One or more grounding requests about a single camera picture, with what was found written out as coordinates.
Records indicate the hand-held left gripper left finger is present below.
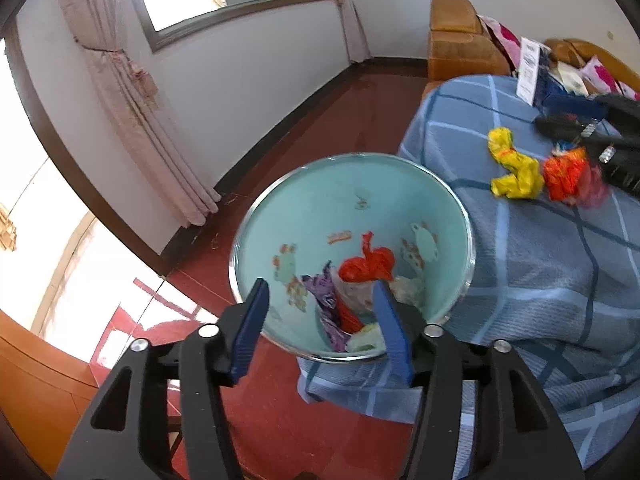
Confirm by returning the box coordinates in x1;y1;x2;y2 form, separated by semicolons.
55;277;271;480

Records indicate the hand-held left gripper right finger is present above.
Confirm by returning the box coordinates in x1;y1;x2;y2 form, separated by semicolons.
372;280;586;480

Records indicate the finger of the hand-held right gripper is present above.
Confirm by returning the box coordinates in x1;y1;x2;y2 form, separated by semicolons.
535;116;626;143
542;94;608;116

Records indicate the pink clear plastic bag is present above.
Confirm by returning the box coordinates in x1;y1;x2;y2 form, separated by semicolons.
575;165;608;209

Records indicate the red foam fruit net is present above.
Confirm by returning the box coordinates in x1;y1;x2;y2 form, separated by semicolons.
335;300;366;333

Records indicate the orange foil wrapper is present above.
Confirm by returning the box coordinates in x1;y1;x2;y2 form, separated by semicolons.
542;145;593;206

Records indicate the yellow plastic bag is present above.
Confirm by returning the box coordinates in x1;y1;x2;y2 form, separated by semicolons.
487;127;545;201

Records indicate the red plastic bag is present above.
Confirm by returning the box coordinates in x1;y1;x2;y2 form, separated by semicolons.
338;231;396;283

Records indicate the purple snack wrapper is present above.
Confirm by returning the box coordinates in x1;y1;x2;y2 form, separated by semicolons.
302;260;351;353

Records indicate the teal trash bin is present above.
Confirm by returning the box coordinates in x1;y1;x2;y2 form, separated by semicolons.
229;152;476;363

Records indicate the large pink floral pillow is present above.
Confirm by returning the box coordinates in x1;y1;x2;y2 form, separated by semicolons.
477;14;523;78

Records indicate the brown leather lounge chair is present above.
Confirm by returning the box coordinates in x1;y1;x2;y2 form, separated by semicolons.
422;0;513;106

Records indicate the blue plaid tablecloth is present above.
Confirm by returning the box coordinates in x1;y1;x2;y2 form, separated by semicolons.
297;75;640;471

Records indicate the brown wooden furniture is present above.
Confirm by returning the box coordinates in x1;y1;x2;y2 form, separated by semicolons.
0;307;183;480

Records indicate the narrow pink tied curtain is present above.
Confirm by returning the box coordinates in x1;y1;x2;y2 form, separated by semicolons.
327;0;373;63

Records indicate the yellow curtain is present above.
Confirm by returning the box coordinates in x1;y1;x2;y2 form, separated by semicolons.
0;202;18;252

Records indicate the long pink tied curtain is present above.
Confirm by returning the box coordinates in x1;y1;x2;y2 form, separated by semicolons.
52;0;221;228

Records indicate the wooden arched door frame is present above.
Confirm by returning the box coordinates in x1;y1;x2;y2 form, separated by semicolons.
0;22;171;281

